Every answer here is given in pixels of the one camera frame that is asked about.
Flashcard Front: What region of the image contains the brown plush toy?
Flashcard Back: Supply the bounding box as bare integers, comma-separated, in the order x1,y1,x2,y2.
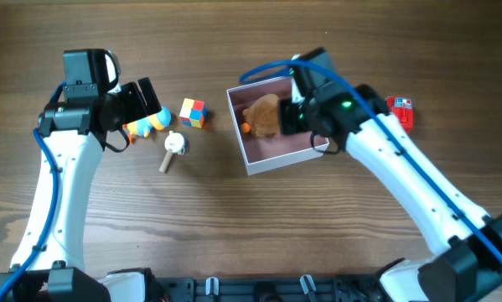
241,94,280,138

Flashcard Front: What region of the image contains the red toy fire truck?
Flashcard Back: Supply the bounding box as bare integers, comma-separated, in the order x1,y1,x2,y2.
386,96,414,134

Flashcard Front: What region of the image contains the colourful two-by-two cube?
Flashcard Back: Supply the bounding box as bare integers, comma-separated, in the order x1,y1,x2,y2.
179,98,207,128

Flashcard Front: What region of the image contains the white wooden rattle drum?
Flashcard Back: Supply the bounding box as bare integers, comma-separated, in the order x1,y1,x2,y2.
159,131,186,174

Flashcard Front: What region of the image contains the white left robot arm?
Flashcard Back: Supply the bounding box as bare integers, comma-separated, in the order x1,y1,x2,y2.
0,78,163,301

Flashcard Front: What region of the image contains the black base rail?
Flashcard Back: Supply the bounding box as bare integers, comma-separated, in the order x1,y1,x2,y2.
157,274,388,302

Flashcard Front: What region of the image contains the yellow blue duck toy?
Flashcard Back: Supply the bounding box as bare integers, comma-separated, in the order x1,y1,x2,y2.
124,107,172,143

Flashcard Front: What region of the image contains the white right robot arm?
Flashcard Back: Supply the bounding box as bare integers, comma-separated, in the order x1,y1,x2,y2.
278,82,502,301

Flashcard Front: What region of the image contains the white pink-lined box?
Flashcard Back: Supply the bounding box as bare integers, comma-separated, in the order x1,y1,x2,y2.
226,77,329,175

